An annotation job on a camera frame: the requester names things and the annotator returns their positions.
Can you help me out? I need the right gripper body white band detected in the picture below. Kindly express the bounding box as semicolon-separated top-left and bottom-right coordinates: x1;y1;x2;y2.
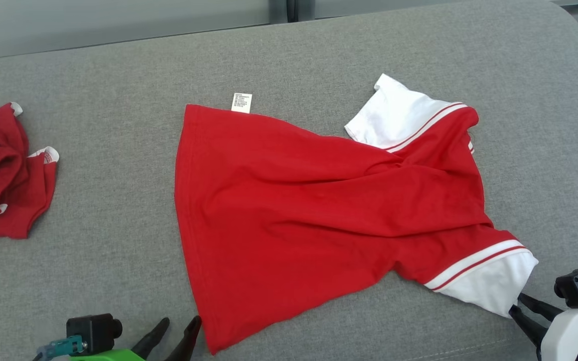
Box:
540;300;578;361

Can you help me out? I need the red white jersey shirt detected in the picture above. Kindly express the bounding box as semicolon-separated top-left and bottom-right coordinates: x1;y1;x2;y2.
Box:
174;74;539;355

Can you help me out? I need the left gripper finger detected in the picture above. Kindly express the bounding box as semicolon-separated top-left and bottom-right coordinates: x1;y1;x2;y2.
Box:
131;317;170;361
165;315;202;361

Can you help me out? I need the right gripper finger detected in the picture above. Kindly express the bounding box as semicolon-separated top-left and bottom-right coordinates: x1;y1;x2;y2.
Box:
509;306;549;349
518;294;565;321

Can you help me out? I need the grey fabric sofa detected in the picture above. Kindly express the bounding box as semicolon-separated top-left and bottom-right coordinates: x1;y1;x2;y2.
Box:
0;0;578;361

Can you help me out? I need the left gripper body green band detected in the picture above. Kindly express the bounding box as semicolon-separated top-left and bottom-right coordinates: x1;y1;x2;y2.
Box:
70;349;145;361

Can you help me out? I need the red shorts white trim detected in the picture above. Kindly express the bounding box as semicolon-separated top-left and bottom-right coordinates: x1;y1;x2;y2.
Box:
0;102;60;240

